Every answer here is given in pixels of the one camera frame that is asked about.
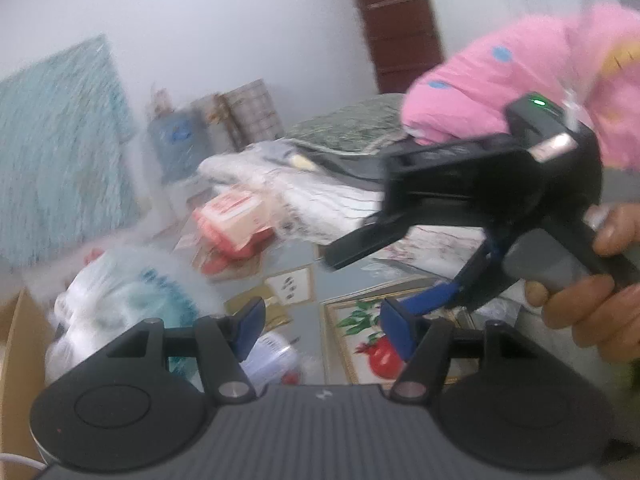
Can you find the dark green patterned blanket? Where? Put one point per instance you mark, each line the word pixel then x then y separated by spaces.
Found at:
pixel 350 122

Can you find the brown wooden door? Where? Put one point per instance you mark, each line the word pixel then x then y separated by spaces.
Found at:
pixel 395 25

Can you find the fruit printed blanket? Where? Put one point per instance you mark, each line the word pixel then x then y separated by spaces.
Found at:
pixel 300 285

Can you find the red and white packet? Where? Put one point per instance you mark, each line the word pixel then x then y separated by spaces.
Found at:
pixel 230 220

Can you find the white mesh-bagged quilt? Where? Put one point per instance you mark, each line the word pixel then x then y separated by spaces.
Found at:
pixel 310 195

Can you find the brown cardboard box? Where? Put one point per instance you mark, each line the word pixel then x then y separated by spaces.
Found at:
pixel 20 360

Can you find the white bag with teal contents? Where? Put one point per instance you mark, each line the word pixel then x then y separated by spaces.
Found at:
pixel 125 290

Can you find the person's right hand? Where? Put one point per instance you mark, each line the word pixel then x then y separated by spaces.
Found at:
pixel 590 310

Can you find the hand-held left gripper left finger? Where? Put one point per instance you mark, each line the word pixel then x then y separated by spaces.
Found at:
pixel 250 327

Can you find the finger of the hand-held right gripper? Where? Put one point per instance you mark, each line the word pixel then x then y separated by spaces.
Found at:
pixel 365 242
pixel 435 297

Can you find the floral checked folded boards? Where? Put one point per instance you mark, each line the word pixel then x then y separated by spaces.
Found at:
pixel 250 110

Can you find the teal floral cloth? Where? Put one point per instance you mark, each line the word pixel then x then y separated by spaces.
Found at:
pixel 55 150

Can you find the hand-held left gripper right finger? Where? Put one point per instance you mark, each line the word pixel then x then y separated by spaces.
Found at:
pixel 397 330

